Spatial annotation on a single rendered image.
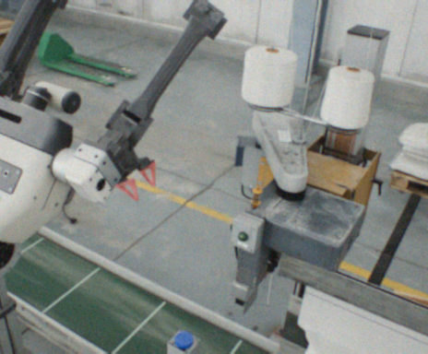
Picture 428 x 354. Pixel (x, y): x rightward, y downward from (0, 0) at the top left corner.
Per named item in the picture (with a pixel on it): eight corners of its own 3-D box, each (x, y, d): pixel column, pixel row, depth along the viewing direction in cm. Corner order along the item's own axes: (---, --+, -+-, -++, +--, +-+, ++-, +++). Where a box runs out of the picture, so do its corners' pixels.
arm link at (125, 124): (107, 131, 131) (124, 143, 131) (128, 103, 135) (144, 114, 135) (102, 142, 139) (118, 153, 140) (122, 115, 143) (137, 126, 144)
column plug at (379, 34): (345, 32, 153) (346, 29, 152) (356, 27, 162) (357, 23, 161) (381, 40, 148) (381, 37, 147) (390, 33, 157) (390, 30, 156)
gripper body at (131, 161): (150, 160, 154) (139, 139, 152) (132, 175, 146) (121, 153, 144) (136, 165, 157) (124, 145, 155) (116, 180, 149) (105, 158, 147)
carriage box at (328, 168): (270, 241, 177) (282, 166, 161) (306, 200, 202) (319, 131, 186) (336, 268, 167) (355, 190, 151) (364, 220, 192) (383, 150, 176)
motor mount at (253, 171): (238, 185, 185) (242, 147, 176) (246, 178, 190) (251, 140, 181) (309, 211, 173) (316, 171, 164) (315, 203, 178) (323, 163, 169)
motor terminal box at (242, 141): (232, 173, 185) (235, 145, 179) (234, 160, 194) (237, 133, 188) (254, 175, 184) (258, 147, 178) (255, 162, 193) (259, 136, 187)
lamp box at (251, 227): (230, 243, 140) (232, 218, 136) (238, 236, 144) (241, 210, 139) (254, 253, 137) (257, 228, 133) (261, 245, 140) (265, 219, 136)
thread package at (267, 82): (231, 102, 157) (235, 50, 149) (255, 88, 170) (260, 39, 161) (279, 115, 150) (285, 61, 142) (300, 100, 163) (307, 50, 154)
